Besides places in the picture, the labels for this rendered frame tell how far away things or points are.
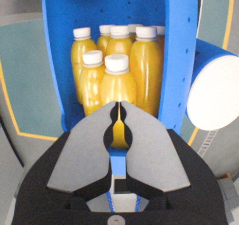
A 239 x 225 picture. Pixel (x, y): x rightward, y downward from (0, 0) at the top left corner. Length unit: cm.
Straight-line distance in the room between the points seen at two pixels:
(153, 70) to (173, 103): 8
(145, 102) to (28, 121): 194
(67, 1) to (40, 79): 139
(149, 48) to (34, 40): 143
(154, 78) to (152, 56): 4
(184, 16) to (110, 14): 27
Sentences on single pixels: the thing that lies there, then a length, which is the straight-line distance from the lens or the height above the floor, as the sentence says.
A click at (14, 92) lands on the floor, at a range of 199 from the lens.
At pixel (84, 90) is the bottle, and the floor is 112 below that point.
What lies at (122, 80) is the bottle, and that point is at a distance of 25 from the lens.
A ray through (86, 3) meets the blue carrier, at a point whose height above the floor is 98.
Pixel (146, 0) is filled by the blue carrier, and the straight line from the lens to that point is 42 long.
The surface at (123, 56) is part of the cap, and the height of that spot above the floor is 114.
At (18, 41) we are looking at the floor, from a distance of 173.
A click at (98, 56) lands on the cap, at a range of 30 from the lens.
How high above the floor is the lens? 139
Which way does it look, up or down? 58 degrees down
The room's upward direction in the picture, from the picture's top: 179 degrees clockwise
